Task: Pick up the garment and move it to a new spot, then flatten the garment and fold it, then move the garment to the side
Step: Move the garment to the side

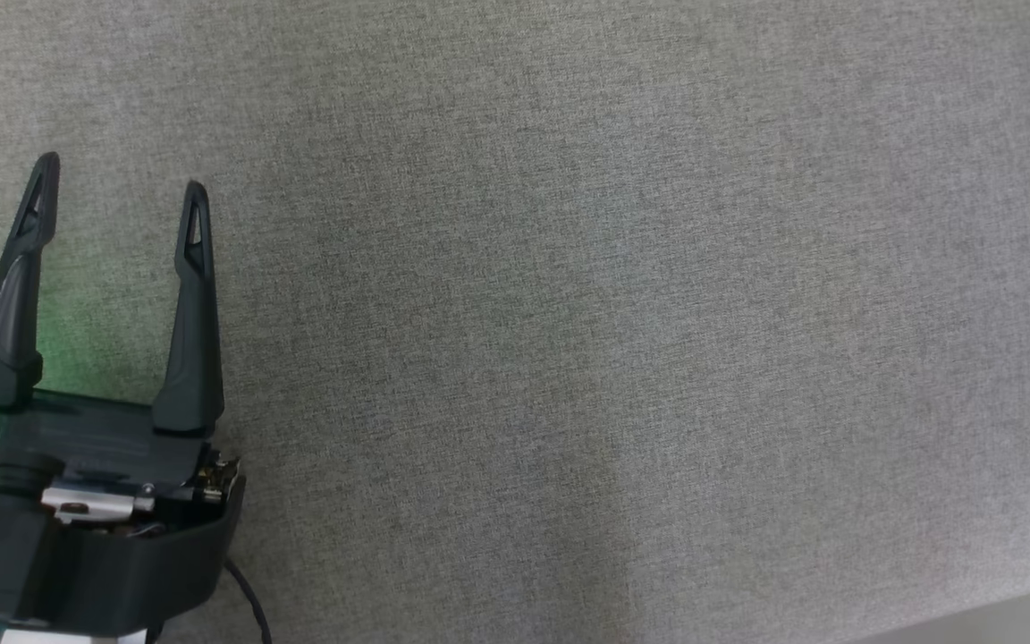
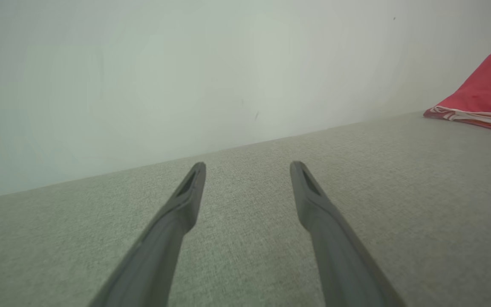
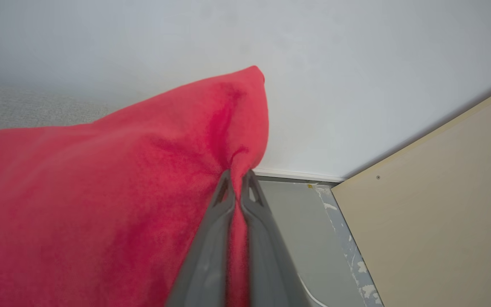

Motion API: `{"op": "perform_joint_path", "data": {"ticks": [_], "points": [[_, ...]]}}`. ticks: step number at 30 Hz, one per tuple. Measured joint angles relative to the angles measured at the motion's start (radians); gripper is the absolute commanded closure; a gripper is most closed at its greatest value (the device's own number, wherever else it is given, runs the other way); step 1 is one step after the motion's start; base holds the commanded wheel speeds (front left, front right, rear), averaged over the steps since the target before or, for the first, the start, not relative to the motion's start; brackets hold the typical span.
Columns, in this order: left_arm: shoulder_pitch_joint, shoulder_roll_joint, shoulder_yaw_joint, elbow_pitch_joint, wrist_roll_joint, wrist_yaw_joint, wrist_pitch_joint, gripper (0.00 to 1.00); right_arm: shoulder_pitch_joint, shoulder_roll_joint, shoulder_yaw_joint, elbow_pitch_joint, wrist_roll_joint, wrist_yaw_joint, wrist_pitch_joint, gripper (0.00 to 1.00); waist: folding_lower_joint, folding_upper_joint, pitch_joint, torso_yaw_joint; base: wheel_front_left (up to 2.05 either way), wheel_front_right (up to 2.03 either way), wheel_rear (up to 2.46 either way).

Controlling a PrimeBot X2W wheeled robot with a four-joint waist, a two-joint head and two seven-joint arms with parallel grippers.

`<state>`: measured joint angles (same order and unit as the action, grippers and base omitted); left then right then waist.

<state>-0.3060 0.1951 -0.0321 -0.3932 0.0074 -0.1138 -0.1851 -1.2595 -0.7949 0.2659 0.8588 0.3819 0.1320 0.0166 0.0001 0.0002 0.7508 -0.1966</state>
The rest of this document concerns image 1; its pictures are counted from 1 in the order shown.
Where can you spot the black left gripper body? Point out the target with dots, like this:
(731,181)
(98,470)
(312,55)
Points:
(95,438)

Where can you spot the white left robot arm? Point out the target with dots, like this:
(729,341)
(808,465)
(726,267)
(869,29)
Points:
(77,639)

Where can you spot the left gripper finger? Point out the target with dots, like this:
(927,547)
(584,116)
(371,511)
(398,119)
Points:
(10,313)
(193,358)

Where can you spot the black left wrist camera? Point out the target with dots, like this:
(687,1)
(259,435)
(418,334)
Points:
(122,572)

